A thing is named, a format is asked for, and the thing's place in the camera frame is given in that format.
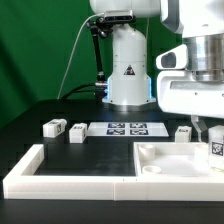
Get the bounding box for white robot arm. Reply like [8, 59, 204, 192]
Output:
[89, 0, 224, 131]

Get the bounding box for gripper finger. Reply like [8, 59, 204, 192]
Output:
[191, 115, 207, 142]

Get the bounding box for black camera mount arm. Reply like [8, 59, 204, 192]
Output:
[87, 20, 108, 82]

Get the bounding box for white U-shaped fence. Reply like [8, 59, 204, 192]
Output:
[3, 144, 224, 201]

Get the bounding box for grey mounted camera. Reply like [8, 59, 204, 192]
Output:
[104, 10, 133, 21]

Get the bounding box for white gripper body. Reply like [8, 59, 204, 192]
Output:
[157, 70, 224, 118]

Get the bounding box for white square tabletop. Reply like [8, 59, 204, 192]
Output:
[134, 142, 216, 177]

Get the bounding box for white marker plate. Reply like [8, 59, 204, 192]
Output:
[87, 122, 169, 137]

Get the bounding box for black cables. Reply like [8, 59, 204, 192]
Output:
[59, 83, 105, 100]

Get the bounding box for grey camera cable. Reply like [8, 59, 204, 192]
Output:
[57, 12, 105, 100]

